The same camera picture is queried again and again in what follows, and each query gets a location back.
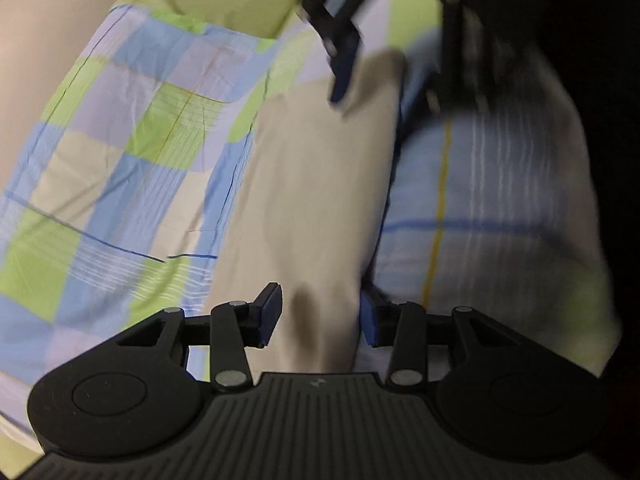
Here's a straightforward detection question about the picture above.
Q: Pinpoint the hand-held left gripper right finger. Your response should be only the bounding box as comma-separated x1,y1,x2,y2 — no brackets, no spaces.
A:
359,292,521,392

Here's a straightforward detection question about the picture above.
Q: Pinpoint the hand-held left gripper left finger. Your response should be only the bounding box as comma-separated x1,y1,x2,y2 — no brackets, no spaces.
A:
116,282,282,392

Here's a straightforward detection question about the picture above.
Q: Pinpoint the beige garment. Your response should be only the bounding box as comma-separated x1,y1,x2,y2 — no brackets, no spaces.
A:
207,50,409,376

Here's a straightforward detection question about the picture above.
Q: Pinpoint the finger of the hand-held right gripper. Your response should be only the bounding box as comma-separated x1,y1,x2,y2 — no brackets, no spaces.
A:
298,0,386,106
424,0,501,117

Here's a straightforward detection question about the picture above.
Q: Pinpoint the blue green checked sheet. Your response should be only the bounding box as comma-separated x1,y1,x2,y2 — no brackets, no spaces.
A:
0,0,621,411

